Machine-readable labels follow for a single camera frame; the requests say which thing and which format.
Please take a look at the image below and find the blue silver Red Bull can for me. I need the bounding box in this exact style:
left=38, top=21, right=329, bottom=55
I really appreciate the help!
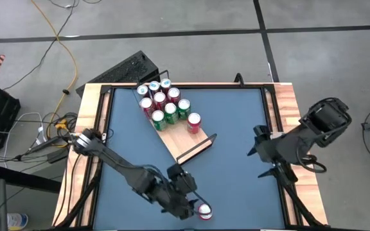
left=148, top=80, right=162, bottom=97
left=136, top=84, right=150, bottom=99
left=160, top=78, right=172, bottom=94

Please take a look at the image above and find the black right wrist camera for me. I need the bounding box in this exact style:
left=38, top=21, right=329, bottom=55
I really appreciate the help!
left=252, top=124, right=271, bottom=139

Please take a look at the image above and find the black floor cable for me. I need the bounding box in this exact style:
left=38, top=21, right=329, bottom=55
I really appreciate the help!
left=2, top=0, right=104, bottom=91

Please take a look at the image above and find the yellow cable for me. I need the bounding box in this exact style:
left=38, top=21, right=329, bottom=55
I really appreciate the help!
left=30, top=0, right=78, bottom=131

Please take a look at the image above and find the red Fanta strawberry can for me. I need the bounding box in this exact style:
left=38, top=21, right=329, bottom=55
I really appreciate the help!
left=153, top=91, right=168, bottom=110
left=186, top=112, right=202, bottom=135
left=139, top=97, right=155, bottom=119
left=197, top=203, right=214, bottom=221
left=167, top=87, right=182, bottom=104

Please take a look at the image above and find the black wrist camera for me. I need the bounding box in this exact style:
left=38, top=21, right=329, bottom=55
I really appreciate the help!
left=252, top=124, right=271, bottom=139
left=166, top=163, right=198, bottom=193

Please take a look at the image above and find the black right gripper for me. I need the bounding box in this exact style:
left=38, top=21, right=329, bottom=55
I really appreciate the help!
left=247, top=133, right=299, bottom=179

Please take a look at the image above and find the green Sprite can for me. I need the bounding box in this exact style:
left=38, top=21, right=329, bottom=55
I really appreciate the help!
left=151, top=109, right=167, bottom=132
left=177, top=98, right=192, bottom=120
left=164, top=102, right=179, bottom=125

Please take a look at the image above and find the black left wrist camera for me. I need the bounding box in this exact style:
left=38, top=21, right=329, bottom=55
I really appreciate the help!
left=166, top=163, right=198, bottom=193

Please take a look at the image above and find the white cable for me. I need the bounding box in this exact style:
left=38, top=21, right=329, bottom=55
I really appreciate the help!
left=3, top=111, right=44, bottom=150

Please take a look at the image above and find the white labelled bottle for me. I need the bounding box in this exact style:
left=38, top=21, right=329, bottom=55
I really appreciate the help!
left=6, top=212, right=29, bottom=231

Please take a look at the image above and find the black curved handle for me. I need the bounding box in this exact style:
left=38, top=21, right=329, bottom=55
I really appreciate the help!
left=234, top=73, right=246, bottom=88

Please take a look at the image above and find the black floor bar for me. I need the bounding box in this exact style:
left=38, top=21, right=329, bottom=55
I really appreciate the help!
left=0, top=164, right=62, bottom=194

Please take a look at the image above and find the wooden shelf with black frame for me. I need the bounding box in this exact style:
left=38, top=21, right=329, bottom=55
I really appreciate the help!
left=137, top=69, right=218, bottom=167

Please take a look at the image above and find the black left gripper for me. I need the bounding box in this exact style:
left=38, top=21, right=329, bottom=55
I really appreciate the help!
left=161, top=185, right=202, bottom=221

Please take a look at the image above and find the black plastic crate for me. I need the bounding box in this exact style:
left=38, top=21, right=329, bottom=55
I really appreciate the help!
left=0, top=82, right=22, bottom=152

